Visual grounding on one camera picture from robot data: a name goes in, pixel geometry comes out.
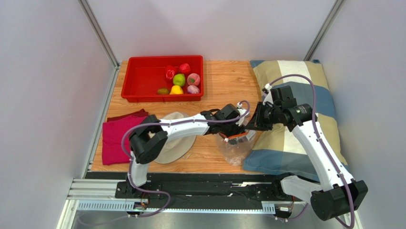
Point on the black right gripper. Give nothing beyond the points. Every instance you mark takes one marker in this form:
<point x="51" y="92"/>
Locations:
<point x="259" y="115"/>

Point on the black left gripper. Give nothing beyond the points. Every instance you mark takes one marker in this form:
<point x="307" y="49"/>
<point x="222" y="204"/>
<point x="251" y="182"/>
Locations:
<point x="237" y="128"/>

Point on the clear zip top bag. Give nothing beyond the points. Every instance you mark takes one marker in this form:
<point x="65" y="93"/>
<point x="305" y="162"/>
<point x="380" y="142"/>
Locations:
<point x="235" y="149"/>

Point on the pink fake onion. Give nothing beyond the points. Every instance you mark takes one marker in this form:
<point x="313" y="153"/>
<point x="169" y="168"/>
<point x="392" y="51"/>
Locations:
<point x="192" y="89"/>

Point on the pink fake peach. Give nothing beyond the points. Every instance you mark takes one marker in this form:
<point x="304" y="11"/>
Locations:
<point x="193" y="79"/>

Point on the yellow fake lemon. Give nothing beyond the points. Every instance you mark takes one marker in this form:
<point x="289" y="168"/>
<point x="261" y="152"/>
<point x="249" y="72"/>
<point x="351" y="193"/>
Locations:
<point x="176" y="90"/>

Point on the red fake strawberry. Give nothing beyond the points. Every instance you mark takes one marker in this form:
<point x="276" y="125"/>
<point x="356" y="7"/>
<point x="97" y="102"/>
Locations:
<point x="184" y="69"/>

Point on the brown fake kiwi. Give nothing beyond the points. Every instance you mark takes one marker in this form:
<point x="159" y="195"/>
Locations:
<point x="163" y="91"/>

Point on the red fake bell pepper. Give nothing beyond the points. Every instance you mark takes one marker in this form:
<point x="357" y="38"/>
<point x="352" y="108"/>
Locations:
<point x="170" y="72"/>

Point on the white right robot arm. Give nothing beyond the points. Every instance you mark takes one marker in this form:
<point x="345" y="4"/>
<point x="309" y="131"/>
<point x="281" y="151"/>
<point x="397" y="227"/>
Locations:
<point x="317" y="152"/>

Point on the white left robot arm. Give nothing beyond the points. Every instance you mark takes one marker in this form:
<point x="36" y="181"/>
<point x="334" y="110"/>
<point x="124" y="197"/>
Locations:
<point x="144" y="142"/>

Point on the checkered blue beige pillow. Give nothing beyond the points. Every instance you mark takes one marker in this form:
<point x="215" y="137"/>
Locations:
<point x="278" y="151"/>

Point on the beige bucket hat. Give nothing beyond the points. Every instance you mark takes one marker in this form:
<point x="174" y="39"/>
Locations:
<point x="180" y="138"/>

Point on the red plastic bin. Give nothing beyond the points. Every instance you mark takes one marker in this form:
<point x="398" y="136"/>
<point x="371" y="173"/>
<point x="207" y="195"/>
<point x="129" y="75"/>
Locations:
<point x="146" y="75"/>

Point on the magenta folded cloth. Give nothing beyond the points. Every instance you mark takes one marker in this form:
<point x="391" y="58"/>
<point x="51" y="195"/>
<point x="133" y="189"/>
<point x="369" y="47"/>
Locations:
<point x="112" y="133"/>

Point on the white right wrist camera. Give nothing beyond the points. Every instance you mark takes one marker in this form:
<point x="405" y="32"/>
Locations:
<point x="266" y="94"/>

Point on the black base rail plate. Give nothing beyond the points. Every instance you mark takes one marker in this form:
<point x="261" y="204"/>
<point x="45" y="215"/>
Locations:
<point x="199" y="190"/>

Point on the aluminium frame rail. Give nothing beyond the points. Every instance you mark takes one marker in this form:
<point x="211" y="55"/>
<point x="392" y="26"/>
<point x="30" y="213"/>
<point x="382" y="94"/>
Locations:
<point x="107" y="199"/>

